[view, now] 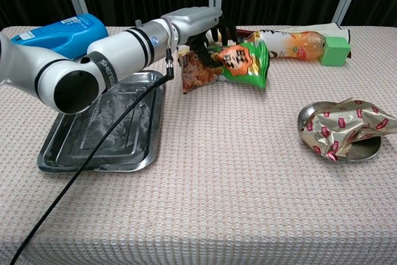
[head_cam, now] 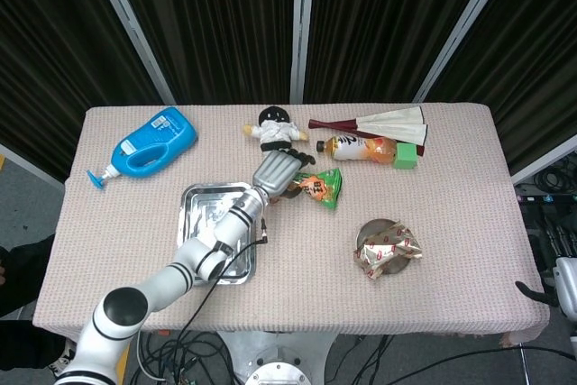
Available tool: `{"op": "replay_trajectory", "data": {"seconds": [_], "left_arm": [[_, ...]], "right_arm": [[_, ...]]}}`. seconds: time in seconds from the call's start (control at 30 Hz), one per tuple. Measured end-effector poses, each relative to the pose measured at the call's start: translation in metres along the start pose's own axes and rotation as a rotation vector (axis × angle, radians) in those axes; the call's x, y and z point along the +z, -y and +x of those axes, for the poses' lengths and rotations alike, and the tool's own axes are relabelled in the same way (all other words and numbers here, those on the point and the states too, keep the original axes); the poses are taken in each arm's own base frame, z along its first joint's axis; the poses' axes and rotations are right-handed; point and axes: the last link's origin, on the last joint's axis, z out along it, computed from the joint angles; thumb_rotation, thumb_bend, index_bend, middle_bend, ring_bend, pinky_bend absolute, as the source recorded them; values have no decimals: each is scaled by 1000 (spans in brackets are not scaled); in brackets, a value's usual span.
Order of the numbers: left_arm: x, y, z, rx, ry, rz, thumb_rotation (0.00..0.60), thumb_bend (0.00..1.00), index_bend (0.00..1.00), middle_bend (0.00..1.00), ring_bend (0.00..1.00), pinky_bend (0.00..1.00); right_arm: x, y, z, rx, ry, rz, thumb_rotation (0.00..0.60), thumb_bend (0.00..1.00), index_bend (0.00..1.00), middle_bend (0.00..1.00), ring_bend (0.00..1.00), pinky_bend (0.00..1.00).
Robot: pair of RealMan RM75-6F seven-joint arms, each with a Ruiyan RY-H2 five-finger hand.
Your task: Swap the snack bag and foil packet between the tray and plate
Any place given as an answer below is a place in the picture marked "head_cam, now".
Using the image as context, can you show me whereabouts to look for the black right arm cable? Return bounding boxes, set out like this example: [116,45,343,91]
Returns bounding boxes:
[387,343,560,385]

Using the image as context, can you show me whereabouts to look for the black power strip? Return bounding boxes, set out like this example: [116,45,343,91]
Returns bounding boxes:
[516,192,577,206]

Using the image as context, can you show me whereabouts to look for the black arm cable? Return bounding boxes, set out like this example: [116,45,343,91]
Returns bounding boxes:
[178,216,270,345]
[387,343,560,385]

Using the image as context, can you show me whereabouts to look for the rectangular metal tray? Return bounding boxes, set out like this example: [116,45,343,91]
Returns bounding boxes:
[173,181,258,286]

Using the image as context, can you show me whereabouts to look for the round metal plate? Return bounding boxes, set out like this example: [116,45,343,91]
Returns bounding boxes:
[355,218,414,274]

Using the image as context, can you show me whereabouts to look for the orange drink bottle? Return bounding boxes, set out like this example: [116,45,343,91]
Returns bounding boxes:
[315,134,398,165]

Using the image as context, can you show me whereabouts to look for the folding fan maroon ribs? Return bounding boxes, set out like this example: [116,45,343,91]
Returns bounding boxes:
[307,105,429,157]

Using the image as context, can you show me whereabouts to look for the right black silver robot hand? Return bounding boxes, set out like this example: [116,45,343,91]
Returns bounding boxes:
[515,222,577,314]

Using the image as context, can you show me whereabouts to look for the bystander black clothing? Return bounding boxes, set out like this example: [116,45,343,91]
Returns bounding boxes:
[0,234,69,371]

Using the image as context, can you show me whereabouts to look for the blue pump bottle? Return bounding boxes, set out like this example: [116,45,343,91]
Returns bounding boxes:
[87,106,199,190]

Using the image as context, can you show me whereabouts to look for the gold red wrapper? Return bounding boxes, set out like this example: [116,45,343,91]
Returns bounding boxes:
[353,220,425,281]

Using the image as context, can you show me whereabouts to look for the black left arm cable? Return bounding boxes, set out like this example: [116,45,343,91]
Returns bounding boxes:
[178,216,270,345]

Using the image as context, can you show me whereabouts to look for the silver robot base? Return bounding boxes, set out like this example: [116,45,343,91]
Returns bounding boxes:
[215,330,339,385]

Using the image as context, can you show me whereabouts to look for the black curtain panel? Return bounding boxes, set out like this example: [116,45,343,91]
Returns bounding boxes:
[426,0,577,174]
[304,0,501,105]
[105,0,298,105]
[0,0,163,181]

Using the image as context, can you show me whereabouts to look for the green block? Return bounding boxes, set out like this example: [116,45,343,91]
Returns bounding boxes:
[392,142,420,171]

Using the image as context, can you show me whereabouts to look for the pink woven tablecloth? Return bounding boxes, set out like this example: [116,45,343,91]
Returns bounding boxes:
[32,103,551,344]

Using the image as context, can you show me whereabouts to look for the black floor cable bundle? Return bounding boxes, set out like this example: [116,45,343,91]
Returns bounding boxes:
[133,330,238,385]

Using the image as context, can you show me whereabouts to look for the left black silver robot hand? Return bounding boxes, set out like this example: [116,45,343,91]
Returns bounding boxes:
[251,146,317,205]

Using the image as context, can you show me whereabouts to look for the grey partition post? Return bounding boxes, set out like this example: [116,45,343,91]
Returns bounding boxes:
[412,0,513,104]
[289,0,316,105]
[84,0,176,105]

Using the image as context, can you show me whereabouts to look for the green orange snack bag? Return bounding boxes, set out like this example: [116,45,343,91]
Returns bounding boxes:
[286,167,343,211]

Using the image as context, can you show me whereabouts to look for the plush doll black hair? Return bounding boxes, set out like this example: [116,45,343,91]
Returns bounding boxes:
[243,105,311,163]

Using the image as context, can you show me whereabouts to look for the white black sneaker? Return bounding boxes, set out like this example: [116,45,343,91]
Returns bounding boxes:
[47,342,78,378]

